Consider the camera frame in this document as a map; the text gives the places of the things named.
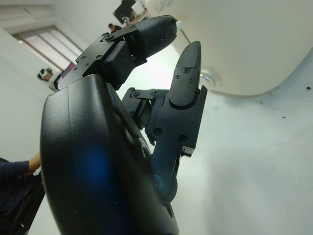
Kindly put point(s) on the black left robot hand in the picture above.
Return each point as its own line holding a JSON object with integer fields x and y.
{"x": 85, "y": 147}

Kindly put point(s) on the monitor with pink screen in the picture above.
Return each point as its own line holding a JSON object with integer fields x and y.
{"x": 65, "y": 74}

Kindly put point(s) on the person with white headset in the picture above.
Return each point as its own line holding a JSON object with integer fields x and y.
{"x": 47, "y": 76}

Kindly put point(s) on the person in navy sweater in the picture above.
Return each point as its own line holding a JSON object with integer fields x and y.
{"x": 14, "y": 191}

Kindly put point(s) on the window with grey blinds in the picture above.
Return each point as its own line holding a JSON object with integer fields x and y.
{"x": 46, "y": 46}

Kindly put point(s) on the distant person in black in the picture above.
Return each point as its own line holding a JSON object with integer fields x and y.
{"x": 113, "y": 27}

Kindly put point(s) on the black wall monitor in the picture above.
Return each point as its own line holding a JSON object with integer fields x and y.
{"x": 124, "y": 11}

